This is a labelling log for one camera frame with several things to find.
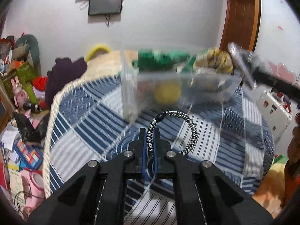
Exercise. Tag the yellow curved pillow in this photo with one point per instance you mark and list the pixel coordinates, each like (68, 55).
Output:
(96, 50)

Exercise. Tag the yellow floral scrunchie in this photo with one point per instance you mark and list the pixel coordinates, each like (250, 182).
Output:
(216, 59)

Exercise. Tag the clear plastic storage bin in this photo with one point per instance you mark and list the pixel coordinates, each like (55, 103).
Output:
(197, 86)

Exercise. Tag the pink rabbit toy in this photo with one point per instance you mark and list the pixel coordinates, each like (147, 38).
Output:
(20, 95)

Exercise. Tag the dark purple clothing pile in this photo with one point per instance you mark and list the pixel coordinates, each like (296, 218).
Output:
(64, 71)

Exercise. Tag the small wall monitor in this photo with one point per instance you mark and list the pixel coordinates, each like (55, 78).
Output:
(104, 7)

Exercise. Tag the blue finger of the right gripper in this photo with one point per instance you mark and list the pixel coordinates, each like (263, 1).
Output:
(259, 72)

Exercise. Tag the white suitcase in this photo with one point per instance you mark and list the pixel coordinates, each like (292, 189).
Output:
(274, 113)

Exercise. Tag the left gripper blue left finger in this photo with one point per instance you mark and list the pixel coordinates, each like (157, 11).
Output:
(136, 169)

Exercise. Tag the green knitted glove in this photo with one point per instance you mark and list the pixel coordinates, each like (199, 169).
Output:
(159, 60)

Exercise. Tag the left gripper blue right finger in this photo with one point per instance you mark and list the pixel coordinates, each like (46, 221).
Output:
(162, 167)

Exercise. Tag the grey green plush toy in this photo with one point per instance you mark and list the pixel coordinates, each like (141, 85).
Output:
(27, 47)

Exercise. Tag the yellow fuzzy ball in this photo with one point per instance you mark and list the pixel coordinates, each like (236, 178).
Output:
(167, 93)

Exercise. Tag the grey knit cloth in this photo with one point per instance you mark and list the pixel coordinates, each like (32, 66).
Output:
(242, 63)

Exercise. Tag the blue white patterned tablecloth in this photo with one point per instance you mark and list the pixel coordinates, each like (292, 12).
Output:
(87, 123)

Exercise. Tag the brown wooden door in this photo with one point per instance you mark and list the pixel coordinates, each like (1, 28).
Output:
(242, 22)

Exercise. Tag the green cardboard box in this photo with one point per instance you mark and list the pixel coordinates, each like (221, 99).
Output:
(25, 73)

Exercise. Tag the beige blanket bed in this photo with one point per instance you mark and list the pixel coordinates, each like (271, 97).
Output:
(109, 64)

